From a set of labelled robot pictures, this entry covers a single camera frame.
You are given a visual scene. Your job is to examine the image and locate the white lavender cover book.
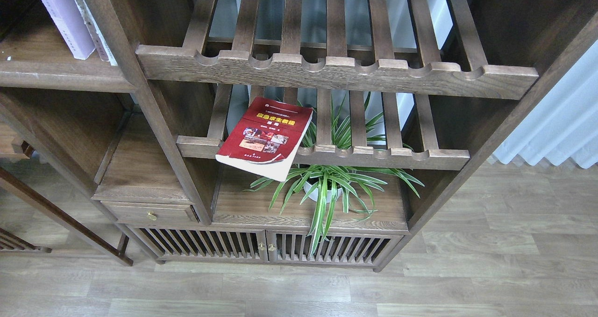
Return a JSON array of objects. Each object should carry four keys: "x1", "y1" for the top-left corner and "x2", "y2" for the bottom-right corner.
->
[{"x1": 42, "y1": 0, "x2": 95, "y2": 60}]

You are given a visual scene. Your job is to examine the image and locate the green spider plant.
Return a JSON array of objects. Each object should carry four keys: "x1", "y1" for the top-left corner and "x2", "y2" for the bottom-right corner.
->
[{"x1": 269, "y1": 103, "x2": 424, "y2": 256}]

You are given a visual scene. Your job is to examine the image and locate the red cover book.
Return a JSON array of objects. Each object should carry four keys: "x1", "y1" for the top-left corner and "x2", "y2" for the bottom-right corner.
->
[{"x1": 215, "y1": 97, "x2": 313, "y2": 182}]

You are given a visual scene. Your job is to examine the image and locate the dark wooden bookshelf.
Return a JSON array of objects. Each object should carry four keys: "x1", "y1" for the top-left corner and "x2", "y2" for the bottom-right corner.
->
[{"x1": 1, "y1": 0, "x2": 597, "y2": 272}]

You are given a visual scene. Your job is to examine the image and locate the white standing books on shelf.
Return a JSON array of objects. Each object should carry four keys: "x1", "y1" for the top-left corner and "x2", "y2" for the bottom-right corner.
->
[{"x1": 75, "y1": 0, "x2": 118, "y2": 66}]

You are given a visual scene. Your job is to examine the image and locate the white curtain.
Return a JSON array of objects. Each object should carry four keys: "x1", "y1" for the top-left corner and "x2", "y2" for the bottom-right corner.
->
[{"x1": 491, "y1": 43, "x2": 598, "y2": 169}]

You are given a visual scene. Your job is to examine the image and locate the white plant pot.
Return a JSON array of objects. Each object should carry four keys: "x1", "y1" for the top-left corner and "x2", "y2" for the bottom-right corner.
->
[{"x1": 303, "y1": 179, "x2": 343, "y2": 203}]

